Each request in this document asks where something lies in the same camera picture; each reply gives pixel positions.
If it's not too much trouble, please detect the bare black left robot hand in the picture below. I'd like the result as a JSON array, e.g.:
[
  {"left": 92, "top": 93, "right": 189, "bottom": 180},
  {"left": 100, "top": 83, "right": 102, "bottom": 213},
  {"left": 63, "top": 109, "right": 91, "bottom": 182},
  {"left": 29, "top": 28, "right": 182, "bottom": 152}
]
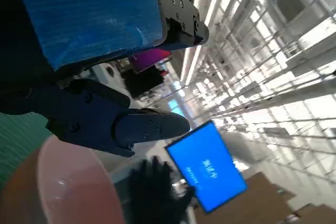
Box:
[{"left": 0, "top": 0, "right": 210, "bottom": 158}]

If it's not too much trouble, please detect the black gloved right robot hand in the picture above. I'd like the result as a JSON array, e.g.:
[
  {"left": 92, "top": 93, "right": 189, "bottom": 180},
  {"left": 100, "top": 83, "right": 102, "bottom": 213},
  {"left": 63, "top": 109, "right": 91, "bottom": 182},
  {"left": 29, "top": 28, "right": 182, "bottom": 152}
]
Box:
[{"left": 128, "top": 155, "right": 195, "bottom": 224}]

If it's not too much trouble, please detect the pink bowl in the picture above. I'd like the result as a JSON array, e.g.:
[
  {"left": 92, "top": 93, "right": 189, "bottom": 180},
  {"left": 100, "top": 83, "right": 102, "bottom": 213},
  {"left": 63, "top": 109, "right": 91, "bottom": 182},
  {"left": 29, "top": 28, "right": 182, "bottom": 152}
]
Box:
[{"left": 0, "top": 134, "right": 125, "bottom": 224}]

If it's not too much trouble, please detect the blue monitor screen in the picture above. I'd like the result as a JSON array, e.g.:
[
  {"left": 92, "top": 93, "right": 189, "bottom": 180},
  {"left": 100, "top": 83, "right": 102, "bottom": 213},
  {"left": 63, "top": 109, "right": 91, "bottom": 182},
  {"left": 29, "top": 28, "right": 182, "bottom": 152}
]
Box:
[{"left": 164, "top": 120, "right": 249, "bottom": 214}]

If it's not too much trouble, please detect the magenta panel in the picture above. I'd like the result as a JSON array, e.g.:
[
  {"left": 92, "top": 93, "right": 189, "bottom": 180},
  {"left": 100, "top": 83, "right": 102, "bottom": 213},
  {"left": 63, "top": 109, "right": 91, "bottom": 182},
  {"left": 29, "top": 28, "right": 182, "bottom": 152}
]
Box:
[{"left": 130, "top": 49, "right": 173, "bottom": 74}]

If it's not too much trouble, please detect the brown cardboard box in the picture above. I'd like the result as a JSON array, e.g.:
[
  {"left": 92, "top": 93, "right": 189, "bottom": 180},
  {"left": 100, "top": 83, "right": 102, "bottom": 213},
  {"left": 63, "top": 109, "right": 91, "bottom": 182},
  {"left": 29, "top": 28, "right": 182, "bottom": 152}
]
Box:
[{"left": 204, "top": 171, "right": 297, "bottom": 224}]

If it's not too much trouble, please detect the green cutting mat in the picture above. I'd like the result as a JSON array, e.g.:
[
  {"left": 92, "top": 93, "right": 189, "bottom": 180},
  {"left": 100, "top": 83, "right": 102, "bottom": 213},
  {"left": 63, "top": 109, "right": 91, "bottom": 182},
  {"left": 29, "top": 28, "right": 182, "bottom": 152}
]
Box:
[{"left": 0, "top": 112, "right": 53, "bottom": 188}]

